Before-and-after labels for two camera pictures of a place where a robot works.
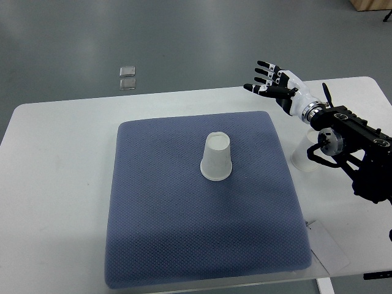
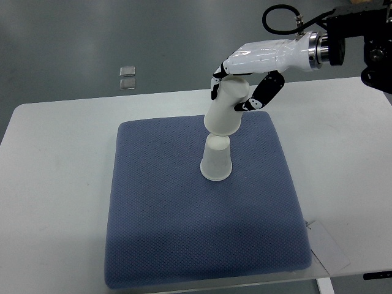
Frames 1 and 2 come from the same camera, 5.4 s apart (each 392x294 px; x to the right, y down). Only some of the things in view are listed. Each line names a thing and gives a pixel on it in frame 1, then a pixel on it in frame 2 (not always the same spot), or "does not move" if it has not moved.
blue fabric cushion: (171, 226) does not move
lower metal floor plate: (127, 84) does not move
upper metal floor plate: (127, 71) does not move
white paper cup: (299, 157) → (222, 119)
